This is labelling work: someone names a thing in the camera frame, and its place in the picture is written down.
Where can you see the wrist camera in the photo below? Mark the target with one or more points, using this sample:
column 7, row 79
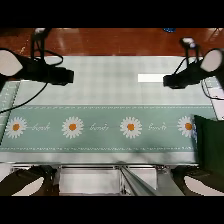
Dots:
column 40, row 40
column 189, row 46

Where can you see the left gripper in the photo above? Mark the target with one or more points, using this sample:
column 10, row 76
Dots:
column 61, row 76

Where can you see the dark green garment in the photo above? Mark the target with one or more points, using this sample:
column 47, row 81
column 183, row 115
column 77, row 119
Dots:
column 210, row 143

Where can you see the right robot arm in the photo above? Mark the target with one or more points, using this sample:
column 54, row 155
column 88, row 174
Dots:
column 208, row 66

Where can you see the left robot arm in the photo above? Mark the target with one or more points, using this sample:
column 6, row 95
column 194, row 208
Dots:
column 30, row 68

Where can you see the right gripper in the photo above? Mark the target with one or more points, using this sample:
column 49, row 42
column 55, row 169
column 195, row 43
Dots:
column 175, row 81

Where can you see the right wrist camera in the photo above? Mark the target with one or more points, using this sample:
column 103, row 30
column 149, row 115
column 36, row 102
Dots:
column 189, row 46

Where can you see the silver frame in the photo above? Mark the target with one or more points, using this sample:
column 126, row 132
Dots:
column 133, row 180

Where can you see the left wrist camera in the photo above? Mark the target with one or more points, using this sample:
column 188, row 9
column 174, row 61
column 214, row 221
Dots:
column 40, row 40

